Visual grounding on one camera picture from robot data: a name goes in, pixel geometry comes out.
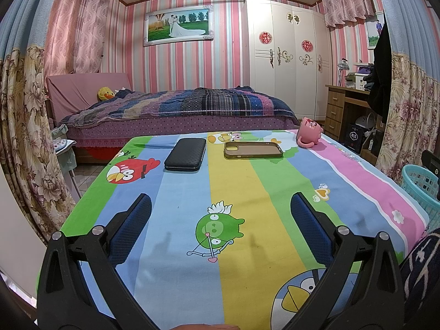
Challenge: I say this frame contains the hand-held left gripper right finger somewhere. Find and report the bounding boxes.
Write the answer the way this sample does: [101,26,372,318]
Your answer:
[285,192,404,330]

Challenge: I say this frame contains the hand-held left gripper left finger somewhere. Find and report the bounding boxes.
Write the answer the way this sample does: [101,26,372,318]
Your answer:
[36,193,159,330]

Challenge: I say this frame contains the teal plastic basket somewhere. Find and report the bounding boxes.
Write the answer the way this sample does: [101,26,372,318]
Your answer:
[401,164,440,226]

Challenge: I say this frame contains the cartoon bird printed tablecloth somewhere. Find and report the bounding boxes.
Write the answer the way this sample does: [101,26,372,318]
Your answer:
[36,129,430,330]

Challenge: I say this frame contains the black rectangular case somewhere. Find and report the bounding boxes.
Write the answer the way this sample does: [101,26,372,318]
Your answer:
[164,138,207,172]

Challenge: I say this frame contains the pink mug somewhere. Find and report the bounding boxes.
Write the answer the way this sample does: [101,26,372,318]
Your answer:
[296,117,324,149]

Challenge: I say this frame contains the brown translucent phone case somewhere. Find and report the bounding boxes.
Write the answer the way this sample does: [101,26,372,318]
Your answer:
[224,141,284,160]

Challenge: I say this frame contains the black cardboard box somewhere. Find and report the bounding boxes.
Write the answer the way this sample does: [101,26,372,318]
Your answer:
[345,124,367,153]

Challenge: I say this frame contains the bed with purple sheet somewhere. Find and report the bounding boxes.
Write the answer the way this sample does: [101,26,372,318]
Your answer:
[60,87,299,164]

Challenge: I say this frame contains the wooden desk with drawers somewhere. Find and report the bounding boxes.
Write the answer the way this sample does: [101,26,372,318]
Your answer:
[324,84,386,155]

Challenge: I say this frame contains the dark patterned clothing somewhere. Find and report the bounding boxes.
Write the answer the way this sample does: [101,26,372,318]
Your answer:
[399,227,440,330]

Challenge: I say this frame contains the floral curtain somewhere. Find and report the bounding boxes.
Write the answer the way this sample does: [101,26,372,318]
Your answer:
[373,0,440,186]
[0,0,76,244]

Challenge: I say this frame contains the black object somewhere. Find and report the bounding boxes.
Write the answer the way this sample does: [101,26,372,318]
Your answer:
[421,149,440,179]

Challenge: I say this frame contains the striped patchwork blanket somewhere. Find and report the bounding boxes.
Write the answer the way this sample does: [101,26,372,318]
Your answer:
[60,87,296,128]

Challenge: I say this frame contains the white wardrobe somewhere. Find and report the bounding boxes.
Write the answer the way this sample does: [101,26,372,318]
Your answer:
[241,0,332,121]

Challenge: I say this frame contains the pink covered headboard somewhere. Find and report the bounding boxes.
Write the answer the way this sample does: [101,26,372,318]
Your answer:
[46,73,133,121]

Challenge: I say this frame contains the white storage box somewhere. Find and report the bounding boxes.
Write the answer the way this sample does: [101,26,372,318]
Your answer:
[345,72,370,90]

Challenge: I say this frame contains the desk lamp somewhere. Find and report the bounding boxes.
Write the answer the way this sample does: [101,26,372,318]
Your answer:
[339,58,350,86]

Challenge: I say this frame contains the black hanging coat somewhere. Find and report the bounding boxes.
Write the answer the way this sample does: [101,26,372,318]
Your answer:
[366,17,392,119]

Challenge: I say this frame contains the pink patterned curtain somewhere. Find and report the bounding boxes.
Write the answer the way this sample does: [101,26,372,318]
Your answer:
[45,0,112,74]

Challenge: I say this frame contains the pink curtain valance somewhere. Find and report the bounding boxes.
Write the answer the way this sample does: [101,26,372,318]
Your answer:
[321,0,375,28]

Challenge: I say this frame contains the small wall photo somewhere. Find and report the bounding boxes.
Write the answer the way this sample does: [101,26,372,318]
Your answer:
[367,11,386,49]

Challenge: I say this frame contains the framed wall picture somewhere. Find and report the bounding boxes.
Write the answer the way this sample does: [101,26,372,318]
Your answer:
[143,5,214,46]

